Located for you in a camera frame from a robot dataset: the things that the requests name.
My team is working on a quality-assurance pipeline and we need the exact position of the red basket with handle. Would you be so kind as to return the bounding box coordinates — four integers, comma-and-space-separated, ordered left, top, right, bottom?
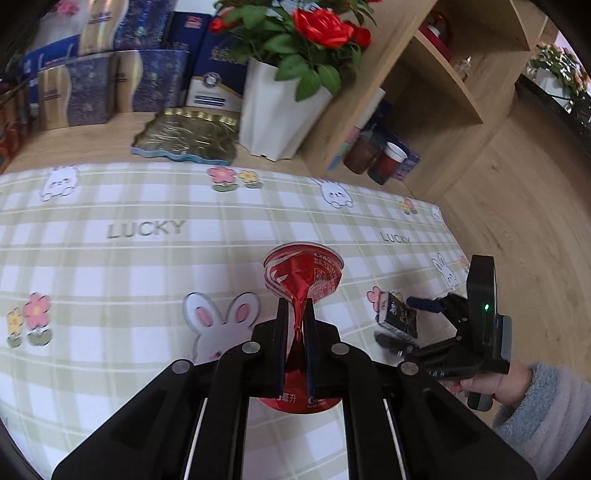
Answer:
420, 11, 451, 61

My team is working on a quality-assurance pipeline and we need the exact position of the blue tissue pack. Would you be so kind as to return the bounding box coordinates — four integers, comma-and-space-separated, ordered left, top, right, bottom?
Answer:
21, 37, 81, 70

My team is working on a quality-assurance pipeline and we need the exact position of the brown cup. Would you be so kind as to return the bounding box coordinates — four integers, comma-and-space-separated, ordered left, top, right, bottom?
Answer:
344, 131, 382, 174

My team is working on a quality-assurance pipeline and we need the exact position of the small light blue box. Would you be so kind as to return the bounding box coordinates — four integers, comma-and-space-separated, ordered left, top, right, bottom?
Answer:
392, 150, 422, 182

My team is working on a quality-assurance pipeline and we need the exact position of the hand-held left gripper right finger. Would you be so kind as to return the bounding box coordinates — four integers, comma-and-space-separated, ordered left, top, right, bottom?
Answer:
305, 299, 539, 480

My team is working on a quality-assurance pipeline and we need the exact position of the green checked tablecloth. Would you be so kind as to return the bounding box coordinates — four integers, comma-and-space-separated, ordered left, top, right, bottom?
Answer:
0, 162, 469, 480

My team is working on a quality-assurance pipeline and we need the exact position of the gold embossed tray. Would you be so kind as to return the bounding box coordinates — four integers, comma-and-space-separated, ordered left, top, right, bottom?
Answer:
130, 108, 241, 166

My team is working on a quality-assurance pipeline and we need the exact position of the red cup white rim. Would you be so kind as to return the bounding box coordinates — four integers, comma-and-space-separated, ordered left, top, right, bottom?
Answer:
368, 142, 409, 185

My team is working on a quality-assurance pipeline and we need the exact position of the navy box gold lettering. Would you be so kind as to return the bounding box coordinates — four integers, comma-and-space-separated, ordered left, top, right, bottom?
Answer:
203, 28, 252, 77

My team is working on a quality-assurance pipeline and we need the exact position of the wooden shelf unit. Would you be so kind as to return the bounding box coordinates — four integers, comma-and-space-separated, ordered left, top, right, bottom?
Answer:
300, 0, 546, 204

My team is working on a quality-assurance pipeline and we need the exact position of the black shelf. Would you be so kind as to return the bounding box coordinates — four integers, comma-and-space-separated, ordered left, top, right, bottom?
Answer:
515, 74, 591, 158

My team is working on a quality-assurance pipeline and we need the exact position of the red rose plant white pot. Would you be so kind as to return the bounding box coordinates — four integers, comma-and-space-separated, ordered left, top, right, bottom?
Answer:
210, 0, 384, 161

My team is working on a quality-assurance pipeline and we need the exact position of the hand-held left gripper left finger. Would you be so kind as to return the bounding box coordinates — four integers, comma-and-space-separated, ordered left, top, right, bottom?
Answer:
52, 298, 289, 480

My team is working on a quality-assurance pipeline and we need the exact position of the person's right forearm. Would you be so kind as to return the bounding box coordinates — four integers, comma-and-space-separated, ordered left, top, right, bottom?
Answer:
492, 362, 591, 467

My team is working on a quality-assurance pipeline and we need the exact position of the gold blue gift box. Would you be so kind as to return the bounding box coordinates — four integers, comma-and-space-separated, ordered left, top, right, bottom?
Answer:
81, 0, 178, 51
111, 48, 192, 114
37, 51, 116, 130

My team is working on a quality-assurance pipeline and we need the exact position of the pink rose plant white pot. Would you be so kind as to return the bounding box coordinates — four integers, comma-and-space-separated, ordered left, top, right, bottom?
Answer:
526, 44, 591, 114

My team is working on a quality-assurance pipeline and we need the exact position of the small black box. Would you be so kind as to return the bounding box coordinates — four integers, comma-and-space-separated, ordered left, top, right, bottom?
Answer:
378, 292, 420, 340

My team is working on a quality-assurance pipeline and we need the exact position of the crushed red can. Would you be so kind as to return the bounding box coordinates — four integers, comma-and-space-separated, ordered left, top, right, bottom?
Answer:
263, 243, 345, 412

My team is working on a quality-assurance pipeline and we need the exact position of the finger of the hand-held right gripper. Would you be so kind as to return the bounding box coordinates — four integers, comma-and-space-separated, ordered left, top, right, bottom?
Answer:
375, 333, 455, 376
405, 295, 468, 337

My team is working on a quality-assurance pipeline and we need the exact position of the person's right hand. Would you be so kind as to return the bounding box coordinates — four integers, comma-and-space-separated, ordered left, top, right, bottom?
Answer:
445, 360, 534, 408

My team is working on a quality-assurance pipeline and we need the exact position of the dark blue box red logo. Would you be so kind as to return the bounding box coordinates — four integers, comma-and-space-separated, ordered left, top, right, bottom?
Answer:
166, 11, 215, 93

